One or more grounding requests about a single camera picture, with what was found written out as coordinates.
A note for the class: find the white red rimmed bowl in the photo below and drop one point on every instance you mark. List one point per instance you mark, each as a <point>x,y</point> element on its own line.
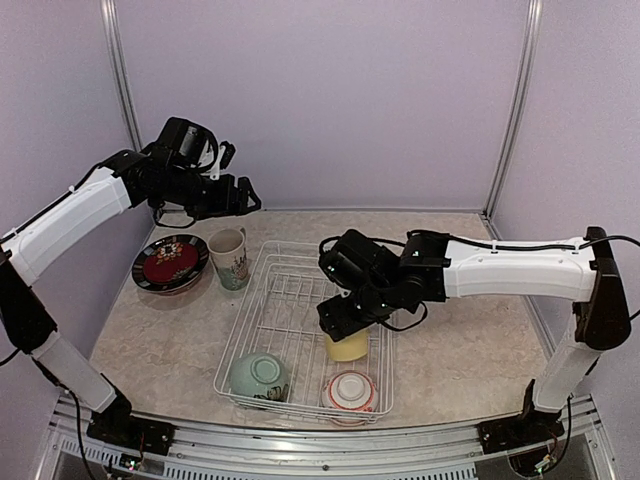
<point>350,391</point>

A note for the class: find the yellow cup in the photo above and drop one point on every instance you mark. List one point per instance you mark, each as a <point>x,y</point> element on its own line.
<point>348,349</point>

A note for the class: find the left aluminium corner post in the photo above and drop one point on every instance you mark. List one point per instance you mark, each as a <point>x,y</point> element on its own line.
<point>109,14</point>

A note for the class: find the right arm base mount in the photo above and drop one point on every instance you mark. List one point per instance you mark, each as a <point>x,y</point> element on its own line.
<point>528,427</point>

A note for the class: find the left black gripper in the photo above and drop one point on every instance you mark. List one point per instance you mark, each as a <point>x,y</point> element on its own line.
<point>225,206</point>

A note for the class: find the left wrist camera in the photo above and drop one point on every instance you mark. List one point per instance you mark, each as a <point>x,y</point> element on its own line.
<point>215,158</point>

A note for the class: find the teal floral mug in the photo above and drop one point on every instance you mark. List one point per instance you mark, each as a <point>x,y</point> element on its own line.
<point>227,249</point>

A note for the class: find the light green flower bowl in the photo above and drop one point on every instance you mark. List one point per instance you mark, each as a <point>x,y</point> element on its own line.
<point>260,375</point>

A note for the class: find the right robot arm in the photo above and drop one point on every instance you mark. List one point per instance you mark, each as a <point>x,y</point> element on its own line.
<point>581,270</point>

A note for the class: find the black plate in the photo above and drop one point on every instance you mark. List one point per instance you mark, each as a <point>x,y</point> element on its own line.
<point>137,268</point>

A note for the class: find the white wire dish rack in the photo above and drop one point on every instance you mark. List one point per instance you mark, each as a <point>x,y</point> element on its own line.
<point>278,316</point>

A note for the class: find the aluminium front frame rail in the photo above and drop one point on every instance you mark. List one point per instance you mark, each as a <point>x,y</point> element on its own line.
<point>202,450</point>

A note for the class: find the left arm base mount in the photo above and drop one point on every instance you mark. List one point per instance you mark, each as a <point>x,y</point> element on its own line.
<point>121,428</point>

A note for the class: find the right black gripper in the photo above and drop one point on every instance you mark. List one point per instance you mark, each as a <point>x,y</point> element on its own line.
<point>337,323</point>

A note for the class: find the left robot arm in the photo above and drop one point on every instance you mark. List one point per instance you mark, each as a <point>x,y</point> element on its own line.
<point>109,189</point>

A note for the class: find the dark red oval dish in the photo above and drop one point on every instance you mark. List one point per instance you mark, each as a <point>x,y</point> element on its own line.
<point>170,262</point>

